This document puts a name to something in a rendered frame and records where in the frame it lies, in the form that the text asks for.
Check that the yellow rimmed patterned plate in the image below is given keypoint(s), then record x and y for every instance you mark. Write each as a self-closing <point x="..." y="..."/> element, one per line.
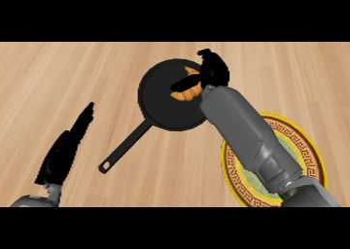
<point x="304" y="152"/>

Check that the black frying pan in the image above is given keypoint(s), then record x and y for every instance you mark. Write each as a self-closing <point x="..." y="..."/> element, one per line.
<point x="162" y="100"/>

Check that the orange croissant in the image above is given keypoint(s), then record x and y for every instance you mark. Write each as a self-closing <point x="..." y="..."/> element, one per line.
<point x="184" y="94"/>

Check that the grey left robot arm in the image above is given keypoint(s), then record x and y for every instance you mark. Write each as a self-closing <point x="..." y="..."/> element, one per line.
<point x="43" y="198"/>

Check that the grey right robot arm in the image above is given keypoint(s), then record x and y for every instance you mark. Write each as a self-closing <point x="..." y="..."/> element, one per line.
<point x="251" y="139"/>

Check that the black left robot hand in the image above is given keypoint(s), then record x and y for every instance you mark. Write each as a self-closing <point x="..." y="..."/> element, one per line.
<point x="62" y="152"/>

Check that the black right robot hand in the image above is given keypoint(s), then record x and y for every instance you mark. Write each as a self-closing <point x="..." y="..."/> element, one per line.
<point x="214" y="69"/>

